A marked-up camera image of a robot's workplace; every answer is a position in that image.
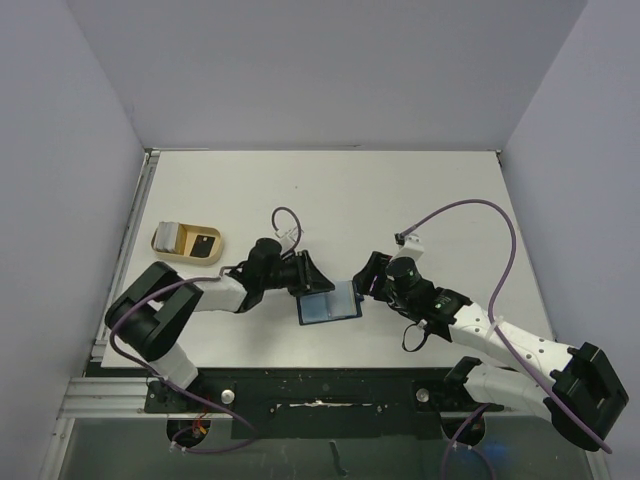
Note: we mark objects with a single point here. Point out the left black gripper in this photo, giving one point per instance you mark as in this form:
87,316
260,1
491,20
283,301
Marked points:
308,279

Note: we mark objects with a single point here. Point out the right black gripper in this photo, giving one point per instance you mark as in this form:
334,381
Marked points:
376,280

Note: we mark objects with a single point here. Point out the blue leather card holder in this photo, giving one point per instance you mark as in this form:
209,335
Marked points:
342,303

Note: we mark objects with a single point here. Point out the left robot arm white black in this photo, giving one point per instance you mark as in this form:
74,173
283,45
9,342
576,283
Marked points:
146,321

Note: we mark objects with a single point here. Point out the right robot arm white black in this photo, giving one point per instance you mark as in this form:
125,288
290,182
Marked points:
575,389

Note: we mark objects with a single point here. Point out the black card in tray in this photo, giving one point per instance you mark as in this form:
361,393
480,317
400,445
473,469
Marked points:
202,246

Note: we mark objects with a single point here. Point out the beige oval card tray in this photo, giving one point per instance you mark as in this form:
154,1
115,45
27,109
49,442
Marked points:
187,244

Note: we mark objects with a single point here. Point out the stack of white cards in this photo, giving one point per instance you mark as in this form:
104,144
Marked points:
167,237

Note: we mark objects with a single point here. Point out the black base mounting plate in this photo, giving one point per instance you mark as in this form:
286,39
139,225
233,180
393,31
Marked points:
345,424

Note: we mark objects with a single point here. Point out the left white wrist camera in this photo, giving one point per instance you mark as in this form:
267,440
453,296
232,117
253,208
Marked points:
288,237

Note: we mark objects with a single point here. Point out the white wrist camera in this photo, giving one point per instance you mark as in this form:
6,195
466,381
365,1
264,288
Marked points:
288,237
412,248

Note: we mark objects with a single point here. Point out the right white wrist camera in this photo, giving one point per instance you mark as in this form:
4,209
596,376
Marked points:
412,248

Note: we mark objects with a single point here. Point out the aluminium left side rail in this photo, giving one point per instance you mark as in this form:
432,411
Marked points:
136,211

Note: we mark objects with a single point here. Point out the aluminium rail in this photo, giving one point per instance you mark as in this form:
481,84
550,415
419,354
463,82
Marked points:
100,395
136,211

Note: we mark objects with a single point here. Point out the aluminium front rail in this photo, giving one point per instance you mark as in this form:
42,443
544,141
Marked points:
100,395

